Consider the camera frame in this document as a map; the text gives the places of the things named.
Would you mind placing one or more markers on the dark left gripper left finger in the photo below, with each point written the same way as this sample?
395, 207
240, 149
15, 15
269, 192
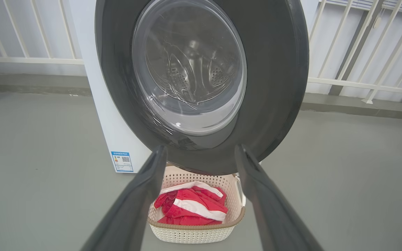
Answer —
134, 212

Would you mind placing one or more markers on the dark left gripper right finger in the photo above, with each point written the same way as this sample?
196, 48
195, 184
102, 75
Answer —
274, 216

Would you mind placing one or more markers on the red and white garment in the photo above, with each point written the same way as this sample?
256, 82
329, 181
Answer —
190, 209

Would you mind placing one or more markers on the black round glass washer door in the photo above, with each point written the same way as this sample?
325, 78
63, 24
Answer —
274, 87

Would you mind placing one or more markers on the cream plastic laundry basket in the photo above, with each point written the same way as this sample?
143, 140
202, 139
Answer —
194, 235

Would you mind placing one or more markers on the white front-load washing machine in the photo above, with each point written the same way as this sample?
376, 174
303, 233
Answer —
96, 87

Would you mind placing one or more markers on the blue energy label sticker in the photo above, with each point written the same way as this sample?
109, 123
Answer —
122, 162

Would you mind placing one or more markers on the white metal railing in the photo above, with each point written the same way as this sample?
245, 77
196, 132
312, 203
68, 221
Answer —
30, 60

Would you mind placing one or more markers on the white window blinds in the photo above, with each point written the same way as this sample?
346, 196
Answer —
361, 3

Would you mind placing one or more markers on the grey window frame post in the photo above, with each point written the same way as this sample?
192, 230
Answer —
352, 55

